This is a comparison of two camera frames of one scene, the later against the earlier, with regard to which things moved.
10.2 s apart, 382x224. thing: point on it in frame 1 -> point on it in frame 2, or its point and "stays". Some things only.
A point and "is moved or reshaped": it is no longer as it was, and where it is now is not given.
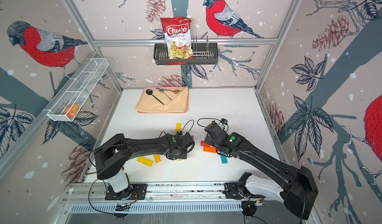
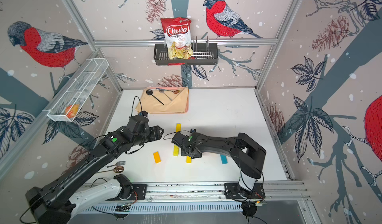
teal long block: [223, 158] stays
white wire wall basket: [77, 91] stays
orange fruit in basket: [71, 110] stays
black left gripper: [184, 157] -> [156, 133]
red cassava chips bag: [177, 35] stays
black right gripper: [207, 139] -> [182, 153]
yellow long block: [144, 161] is moved or reshaped
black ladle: [149, 92] stays
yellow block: [178, 128] stays
